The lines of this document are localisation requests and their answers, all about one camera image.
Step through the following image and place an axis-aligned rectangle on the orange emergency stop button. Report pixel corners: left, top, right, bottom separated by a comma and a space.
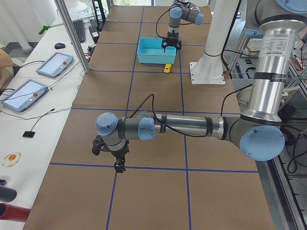
2, 152, 21, 167

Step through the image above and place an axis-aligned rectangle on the teach pendant tablet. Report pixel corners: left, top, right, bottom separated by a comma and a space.
1, 79, 48, 112
36, 52, 74, 78

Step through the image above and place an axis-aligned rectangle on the yellow beetle toy car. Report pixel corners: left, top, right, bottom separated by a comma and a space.
164, 63, 172, 73

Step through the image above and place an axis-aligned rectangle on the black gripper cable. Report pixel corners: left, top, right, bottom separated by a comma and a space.
155, 4, 173, 39
129, 93, 255, 138

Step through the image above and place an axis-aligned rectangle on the light blue plastic bin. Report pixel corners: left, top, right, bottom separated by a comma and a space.
137, 37, 177, 64

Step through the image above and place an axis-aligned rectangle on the green handled tool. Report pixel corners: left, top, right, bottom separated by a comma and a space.
38, 25, 51, 35

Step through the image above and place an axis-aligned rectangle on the aluminium frame post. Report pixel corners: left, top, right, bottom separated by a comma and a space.
54, 0, 90, 74

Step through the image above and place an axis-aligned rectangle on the seated person in beige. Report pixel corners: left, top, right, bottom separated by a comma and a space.
0, 45, 14, 94

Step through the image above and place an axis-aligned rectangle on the black computer mouse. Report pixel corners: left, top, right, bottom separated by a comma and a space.
54, 43, 66, 49

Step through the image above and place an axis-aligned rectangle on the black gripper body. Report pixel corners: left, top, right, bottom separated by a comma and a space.
163, 32, 179, 47
103, 141, 129, 159

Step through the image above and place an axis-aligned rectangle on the upper teach pendant tablet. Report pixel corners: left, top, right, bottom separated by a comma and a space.
36, 52, 74, 78

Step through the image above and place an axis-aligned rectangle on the lower teach pendant tablet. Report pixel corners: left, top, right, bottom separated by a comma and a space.
1, 79, 48, 112

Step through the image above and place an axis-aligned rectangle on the small black puck device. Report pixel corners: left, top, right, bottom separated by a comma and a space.
22, 131, 35, 138

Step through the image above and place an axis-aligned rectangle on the black cylinder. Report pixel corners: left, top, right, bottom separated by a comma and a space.
0, 185, 17, 203

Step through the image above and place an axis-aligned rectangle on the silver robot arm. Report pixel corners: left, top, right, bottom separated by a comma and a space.
159, 0, 204, 51
92, 0, 307, 173

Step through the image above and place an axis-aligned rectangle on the red cylinder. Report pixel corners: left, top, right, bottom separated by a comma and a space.
0, 203, 31, 222

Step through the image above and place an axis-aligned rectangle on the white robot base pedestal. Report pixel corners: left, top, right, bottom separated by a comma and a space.
189, 0, 240, 85

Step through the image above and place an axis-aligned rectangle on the black keyboard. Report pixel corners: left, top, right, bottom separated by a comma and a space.
72, 20, 86, 43

